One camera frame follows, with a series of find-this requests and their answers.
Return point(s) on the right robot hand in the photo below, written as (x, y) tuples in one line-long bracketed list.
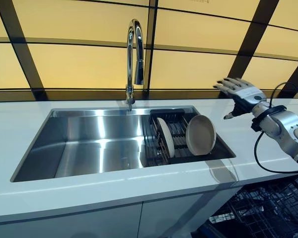
[(245, 95)]

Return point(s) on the deep beige plate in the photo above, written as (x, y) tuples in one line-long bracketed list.
[(200, 135)]

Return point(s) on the black dish drying rack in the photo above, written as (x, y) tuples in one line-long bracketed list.
[(180, 138)]

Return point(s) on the chrome gooseneck faucet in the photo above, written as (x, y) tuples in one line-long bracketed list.
[(139, 49)]

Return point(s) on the stainless steel sink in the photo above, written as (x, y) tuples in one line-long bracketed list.
[(89, 143)]

